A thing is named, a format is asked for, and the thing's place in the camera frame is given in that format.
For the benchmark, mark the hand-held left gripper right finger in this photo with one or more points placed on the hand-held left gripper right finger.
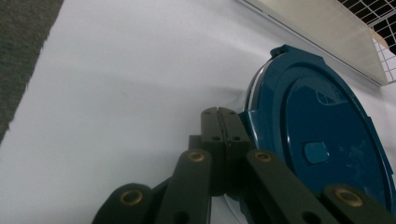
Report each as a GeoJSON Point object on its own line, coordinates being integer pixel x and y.
{"type": "Point", "coordinates": [235, 137]}

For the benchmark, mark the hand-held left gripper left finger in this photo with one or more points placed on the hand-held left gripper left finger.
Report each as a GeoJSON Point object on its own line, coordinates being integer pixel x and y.
{"type": "Point", "coordinates": [214, 137]}

